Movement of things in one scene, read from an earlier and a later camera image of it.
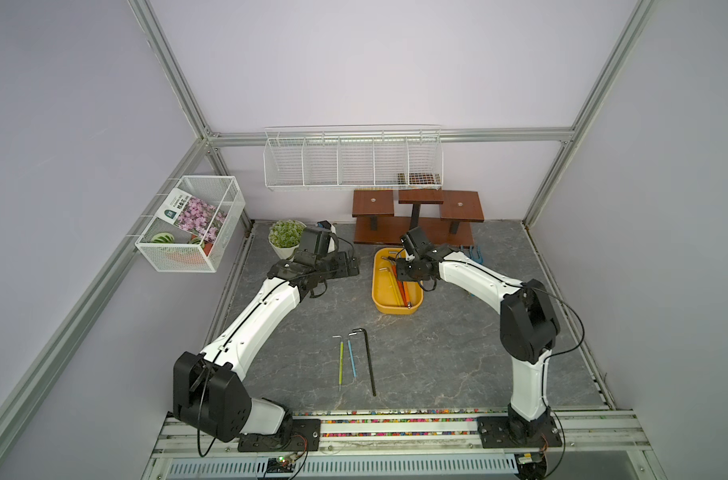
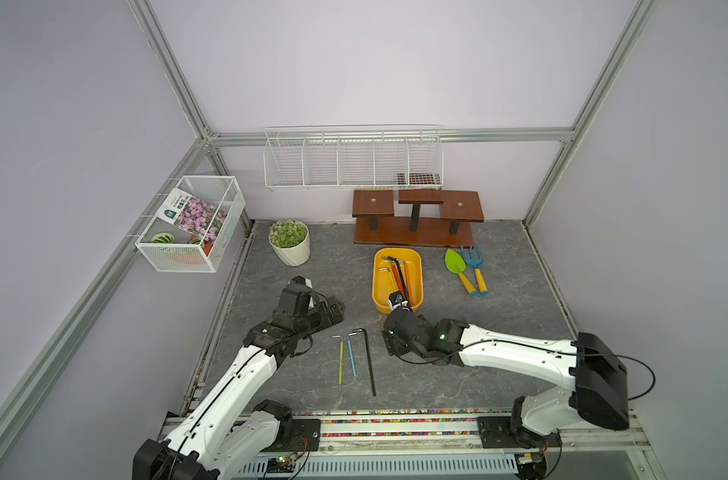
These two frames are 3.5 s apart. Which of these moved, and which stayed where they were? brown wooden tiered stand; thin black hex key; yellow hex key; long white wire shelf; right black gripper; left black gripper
Moved: left black gripper; right black gripper
Stayed: brown wooden tiered stand; long white wire shelf; thin black hex key; yellow hex key
